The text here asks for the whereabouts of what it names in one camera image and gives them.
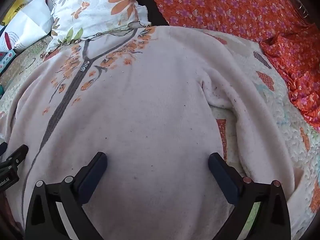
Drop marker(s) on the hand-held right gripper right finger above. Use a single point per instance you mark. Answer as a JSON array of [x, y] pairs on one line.
[[222, 177]]

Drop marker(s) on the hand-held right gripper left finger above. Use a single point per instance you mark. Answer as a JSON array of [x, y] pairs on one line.
[[93, 177]]

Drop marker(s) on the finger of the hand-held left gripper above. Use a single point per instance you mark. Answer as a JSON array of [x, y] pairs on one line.
[[17, 153], [2, 148]]

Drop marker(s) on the pale pink fleece zip sweater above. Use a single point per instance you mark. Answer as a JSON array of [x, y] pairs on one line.
[[150, 105]]

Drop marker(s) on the teal box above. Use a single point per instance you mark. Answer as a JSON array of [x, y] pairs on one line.
[[1, 91]]

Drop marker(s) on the cream heart print quilt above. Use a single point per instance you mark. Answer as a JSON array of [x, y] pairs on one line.
[[275, 130]]

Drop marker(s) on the colourful printed box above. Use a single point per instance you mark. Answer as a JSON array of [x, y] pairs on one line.
[[7, 59]]

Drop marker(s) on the yellow packet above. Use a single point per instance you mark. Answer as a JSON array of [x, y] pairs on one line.
[[17, 8]]

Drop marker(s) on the white floral pillow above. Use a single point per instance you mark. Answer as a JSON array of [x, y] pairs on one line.
[[100, 5]]

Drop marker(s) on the orange floral bed sheet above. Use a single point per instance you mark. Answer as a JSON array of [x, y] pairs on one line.
[[225, 5]]

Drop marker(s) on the dark cloth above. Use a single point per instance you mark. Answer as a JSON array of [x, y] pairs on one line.
[[150, 7]]

